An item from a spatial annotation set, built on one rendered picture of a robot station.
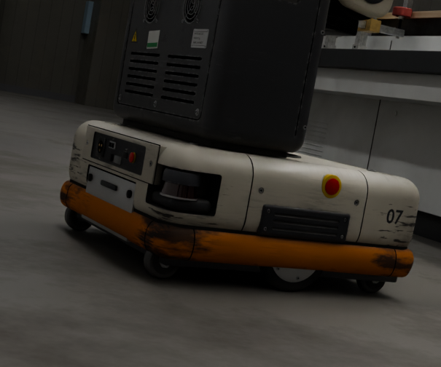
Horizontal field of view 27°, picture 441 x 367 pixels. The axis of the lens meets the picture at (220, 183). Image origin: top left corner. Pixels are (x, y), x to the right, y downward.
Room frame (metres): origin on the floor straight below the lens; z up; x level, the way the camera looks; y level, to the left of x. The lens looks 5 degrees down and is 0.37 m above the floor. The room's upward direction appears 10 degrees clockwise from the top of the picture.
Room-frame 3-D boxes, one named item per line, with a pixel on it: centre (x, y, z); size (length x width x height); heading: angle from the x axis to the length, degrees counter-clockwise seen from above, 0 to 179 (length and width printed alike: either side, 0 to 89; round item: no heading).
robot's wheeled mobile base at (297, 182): (2.21, -0.04, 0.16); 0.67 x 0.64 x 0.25; 120
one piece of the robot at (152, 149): (2.03, 0.23, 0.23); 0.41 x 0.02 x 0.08; 30
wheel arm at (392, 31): (3.79, -0.45, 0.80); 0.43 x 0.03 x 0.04; 115
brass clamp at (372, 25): (3.83, -0.48, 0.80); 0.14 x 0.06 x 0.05; 25
